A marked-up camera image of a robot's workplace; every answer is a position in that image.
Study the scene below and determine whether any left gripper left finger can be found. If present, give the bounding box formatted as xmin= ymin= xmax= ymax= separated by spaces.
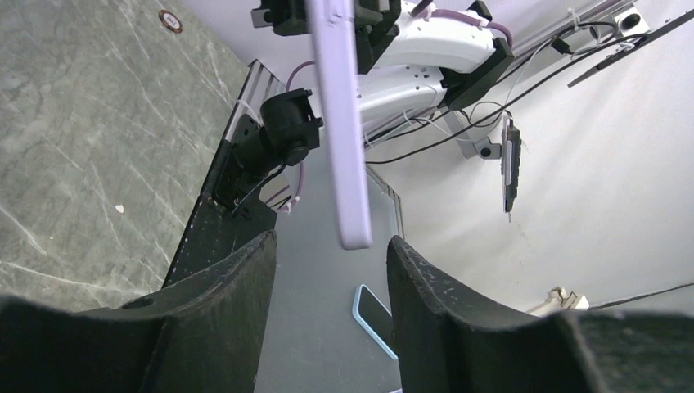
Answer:
xmin=1 ymin=231 xmax=277 ymax=392

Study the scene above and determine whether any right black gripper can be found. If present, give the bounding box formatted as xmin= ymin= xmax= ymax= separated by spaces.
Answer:
xmin=250 ymin=0 xmax=402 ymax=74

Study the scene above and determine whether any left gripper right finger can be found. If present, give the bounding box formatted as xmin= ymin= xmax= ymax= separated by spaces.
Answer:
xmin=386 ymin=236 xmax=693 ymax=392

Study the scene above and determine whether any phone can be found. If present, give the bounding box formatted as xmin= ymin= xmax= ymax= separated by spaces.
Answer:
xmin=352 ymin=284 xmax=399 ymax=360
xmin=305 ymin=1 xmax=372 ymax=250

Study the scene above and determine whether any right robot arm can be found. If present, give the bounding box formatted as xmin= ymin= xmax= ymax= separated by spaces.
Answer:
xmin=355 ymin=1 xmax=514 ymax=147

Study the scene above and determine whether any phone in blue case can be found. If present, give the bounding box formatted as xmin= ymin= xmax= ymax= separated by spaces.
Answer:
xmin=352 ymin=284 xmax=399 ymax=360

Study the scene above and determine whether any white floor connector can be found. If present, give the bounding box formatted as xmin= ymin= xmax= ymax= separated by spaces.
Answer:
xmin=525 ymin=287 xmax=590 ymax=318

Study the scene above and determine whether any hanging black remote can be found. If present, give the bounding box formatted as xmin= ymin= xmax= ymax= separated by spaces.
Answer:
xmin=501 ymin=111 xmax=522 ymax=221

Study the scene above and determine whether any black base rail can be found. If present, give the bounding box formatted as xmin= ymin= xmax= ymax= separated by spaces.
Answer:
xmin=162 ymin=115 xmax=277 ymax=287

